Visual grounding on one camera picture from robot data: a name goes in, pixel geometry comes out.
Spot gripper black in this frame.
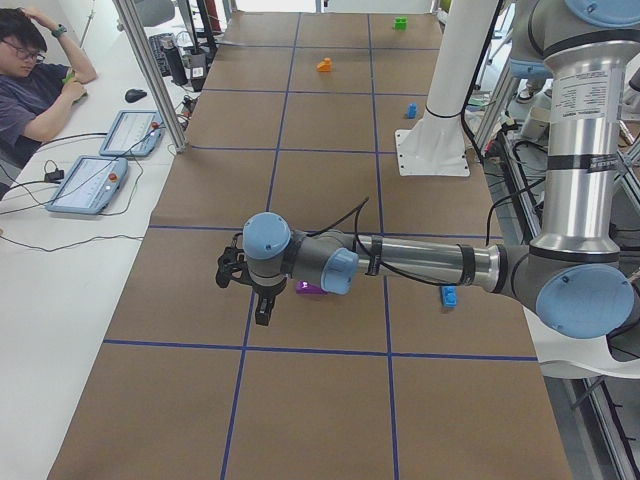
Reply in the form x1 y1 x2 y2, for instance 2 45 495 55
249 272 287 326

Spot orange trapezoid block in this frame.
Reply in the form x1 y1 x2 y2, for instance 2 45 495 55
316 57 333 73

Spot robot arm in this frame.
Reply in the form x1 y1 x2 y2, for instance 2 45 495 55
232 1 639 339

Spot purple trapezoid block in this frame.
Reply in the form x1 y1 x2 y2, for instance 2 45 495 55
295 281 328 295

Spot blue block far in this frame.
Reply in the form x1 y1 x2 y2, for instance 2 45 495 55
440 285 458 308

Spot teach pendant far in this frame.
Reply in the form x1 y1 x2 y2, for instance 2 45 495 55
99 110 164 157

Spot teach pendant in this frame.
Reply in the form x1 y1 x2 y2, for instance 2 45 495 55
99 110 164 157
45 155 128 215

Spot teach pendant near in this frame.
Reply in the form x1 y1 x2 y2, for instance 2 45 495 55
45 155 128 215

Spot dark water bottle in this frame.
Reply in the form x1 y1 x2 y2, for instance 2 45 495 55
162 38 188 86

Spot black computer mouse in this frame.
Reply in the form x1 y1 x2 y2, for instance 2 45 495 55
124 88 147 103

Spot black keyboard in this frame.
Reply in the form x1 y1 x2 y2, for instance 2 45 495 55
148 33 174 77

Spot green block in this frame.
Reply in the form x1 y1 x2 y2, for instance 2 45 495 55
393 16 408 31

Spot seated person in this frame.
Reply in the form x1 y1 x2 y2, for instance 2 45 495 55
1 7 97 168

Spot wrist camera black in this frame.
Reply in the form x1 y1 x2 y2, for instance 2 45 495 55
215 233 250 288

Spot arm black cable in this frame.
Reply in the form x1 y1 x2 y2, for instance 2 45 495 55
304 195 474 289

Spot white camera pedestal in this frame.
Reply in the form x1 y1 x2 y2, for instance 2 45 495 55
395 0 501 177

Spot aluminium frame post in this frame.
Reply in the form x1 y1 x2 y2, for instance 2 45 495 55
113 0 187 153

